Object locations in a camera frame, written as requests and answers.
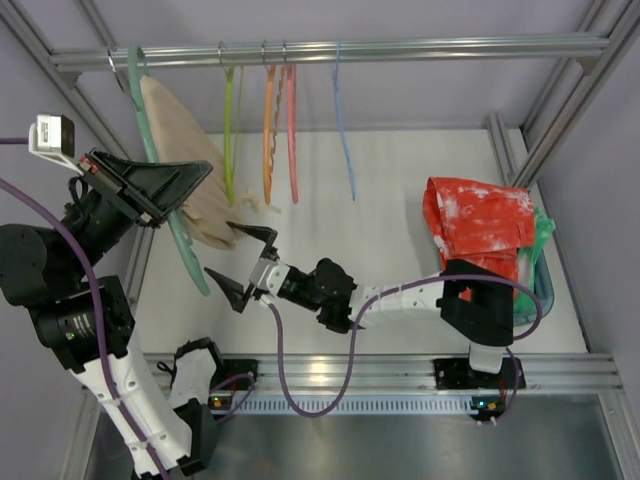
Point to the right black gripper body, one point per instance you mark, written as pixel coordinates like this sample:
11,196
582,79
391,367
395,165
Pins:
271,254

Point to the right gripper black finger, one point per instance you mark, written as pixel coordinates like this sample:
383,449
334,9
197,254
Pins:
236,294
264,234

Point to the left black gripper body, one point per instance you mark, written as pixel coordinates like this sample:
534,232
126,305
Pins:
116,191

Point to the teal green hanger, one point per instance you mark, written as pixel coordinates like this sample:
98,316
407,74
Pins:
137,67

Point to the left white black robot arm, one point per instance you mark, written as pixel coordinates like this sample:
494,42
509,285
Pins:
86,320

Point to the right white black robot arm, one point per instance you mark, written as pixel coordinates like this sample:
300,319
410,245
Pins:
476,303

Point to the lime green hanger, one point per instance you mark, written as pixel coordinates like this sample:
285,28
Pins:
227,140

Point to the orange hanger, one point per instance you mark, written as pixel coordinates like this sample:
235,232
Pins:
267,156

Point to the pink hanger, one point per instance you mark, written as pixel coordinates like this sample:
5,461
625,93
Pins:
291,77

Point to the light blue hanger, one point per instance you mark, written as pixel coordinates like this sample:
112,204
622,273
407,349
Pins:
340,120

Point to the red white tie-dye garment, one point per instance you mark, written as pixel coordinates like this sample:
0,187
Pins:
484,224

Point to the teal plastic basket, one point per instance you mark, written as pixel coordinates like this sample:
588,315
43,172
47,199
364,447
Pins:
536,277

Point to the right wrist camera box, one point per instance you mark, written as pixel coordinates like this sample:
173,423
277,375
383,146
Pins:
268,276

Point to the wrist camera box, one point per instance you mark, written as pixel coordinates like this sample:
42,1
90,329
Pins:
268,276
52,138

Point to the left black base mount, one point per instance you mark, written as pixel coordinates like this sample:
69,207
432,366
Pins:
234,367

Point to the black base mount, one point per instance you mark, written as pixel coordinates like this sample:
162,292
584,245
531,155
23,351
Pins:
480,374
234,367

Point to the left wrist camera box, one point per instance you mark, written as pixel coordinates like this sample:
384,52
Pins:
52,138

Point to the grey slotted cable duct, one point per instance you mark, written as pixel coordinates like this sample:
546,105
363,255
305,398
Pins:
377,405

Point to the aluminium hanging rail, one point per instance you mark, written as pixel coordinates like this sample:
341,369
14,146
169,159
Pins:
565,45

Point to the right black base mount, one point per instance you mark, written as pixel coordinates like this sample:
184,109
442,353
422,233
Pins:
480,374

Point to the front aluminium frame rail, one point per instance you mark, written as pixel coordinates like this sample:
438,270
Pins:
403,374

